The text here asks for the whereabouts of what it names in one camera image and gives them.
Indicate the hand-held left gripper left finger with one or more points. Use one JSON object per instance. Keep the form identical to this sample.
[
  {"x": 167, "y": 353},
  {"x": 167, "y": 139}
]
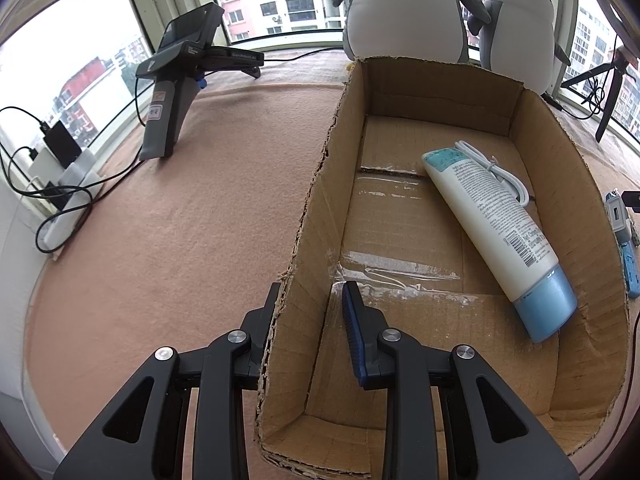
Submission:
[{"x": 260, "y": 325}]

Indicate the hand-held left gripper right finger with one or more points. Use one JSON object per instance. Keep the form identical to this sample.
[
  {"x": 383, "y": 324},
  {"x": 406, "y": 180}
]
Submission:
[{"x": 356, "y": 335}]

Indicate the cardboard box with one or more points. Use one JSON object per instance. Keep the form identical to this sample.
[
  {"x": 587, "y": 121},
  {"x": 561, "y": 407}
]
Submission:
[{"x": 400, "y": 230}]

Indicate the grey charger adapter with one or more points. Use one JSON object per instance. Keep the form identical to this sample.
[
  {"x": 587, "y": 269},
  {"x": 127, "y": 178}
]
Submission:
[{"x": 617, "y": 217}]

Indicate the white lotion tube blue cap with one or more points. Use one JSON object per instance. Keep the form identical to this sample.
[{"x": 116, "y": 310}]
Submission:
[{"x": 490, "y": 210}]

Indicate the idle gripper device on stand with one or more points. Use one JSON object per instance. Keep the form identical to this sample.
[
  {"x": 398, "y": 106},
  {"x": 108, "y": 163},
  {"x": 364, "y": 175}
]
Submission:
[{"x": 165, "y": 110}]

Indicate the beige patterned cloth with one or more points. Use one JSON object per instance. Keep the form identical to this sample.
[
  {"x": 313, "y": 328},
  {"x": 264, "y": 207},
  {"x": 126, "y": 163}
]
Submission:
[{"x": 300, "y": 67}]

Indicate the black charger brick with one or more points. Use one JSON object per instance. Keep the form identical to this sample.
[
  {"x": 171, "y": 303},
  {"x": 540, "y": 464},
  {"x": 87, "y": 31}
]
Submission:
[{"x": 62, "y": 144}]

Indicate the white plug adapter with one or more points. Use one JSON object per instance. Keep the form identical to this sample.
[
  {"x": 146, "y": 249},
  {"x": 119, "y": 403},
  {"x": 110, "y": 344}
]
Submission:
[{"x": 45, "y": 165}]

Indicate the white power strip with chargers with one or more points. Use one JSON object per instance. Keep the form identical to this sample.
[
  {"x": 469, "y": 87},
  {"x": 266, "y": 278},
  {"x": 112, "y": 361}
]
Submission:
[{"x": 31, "y": 152}]

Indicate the large penguin plush toy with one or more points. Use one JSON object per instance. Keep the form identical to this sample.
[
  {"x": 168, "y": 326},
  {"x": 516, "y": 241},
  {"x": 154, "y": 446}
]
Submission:
[{"x": 405, "y": 10}]

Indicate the small penguin plush toy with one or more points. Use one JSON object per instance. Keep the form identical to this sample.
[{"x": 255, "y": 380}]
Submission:
[{"x": 520, "y": 35}]

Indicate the black tripod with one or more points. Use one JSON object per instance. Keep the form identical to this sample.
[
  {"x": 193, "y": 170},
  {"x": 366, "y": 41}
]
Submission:
[{"x": 612, "y": 105}]

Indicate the black flat panel on tripod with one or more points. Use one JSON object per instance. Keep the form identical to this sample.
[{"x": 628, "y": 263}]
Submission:
[{"x": 607, "y": 10}]

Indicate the white window frame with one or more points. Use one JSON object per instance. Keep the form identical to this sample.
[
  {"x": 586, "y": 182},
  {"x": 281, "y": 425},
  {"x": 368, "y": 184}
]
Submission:
[{"x": 140, "y": 0}]

